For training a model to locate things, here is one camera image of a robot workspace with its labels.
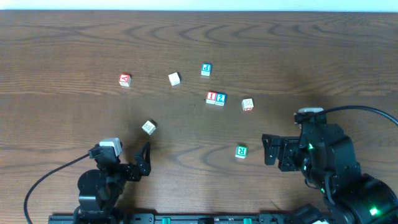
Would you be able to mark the blue number 2 block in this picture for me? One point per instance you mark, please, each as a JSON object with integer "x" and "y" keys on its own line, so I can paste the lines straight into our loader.
{"x": 220, "y": 99}

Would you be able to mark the wooden block red side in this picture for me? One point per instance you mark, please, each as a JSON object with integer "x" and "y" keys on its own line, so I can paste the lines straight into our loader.
{"x": 248, "y": 104}

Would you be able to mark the red letter A block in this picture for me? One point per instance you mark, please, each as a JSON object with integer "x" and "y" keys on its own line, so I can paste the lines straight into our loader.
{"x": 125, "y": 79}

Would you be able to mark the blue letter P block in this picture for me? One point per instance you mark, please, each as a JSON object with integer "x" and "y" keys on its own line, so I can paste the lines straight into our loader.
{"x": 206, "y": 69}

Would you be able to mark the green letter R block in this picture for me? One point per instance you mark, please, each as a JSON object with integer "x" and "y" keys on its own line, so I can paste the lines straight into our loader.
{"x": 241, "y": 152}

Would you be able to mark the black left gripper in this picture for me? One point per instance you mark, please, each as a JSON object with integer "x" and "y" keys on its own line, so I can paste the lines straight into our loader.
{"x": 133, "y": 171}

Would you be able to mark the tilted plain wooden block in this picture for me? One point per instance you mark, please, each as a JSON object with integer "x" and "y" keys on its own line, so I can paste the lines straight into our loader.
{"x": 149, "y": 126}

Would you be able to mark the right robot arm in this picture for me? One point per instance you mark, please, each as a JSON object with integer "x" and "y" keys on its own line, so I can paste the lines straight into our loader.
{"x": 351, "y": 196}

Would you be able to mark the red letter I block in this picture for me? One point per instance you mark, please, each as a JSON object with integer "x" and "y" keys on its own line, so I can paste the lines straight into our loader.
{"x": 211, "y": 97}

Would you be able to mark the plain wooden block top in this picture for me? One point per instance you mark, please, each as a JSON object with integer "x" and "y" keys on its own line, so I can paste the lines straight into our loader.
{"x": 174, "y": 78}

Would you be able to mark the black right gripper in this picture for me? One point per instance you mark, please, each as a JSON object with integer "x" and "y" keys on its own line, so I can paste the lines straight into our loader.
{"x": 286, "y": 153}

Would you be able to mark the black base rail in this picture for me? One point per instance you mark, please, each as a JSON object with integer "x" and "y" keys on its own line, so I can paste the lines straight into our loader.
{"x": 148, "y": 218}

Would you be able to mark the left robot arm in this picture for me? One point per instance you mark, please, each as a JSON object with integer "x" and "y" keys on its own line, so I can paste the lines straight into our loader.
{"x": 101, "y": 188}

